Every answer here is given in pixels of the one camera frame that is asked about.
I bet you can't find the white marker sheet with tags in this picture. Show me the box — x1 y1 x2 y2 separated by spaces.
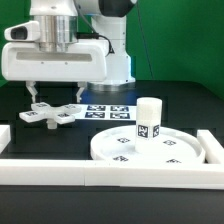
75 104 136 121

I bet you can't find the white cross-shaped table base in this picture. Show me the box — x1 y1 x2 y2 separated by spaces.
19 102 81 130

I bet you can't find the white U-shaped boundary frame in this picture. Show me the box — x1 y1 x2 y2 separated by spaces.
0 126 224 189

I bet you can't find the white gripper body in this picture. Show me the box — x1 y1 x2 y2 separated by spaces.
1 21 109 82

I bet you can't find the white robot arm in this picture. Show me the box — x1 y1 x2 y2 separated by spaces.
1 0 137 96

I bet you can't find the white round table top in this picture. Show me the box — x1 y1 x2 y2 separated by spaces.
90 125 205 164

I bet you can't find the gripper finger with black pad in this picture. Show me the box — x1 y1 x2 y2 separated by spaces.
26 81 37 103
76 82 86 102

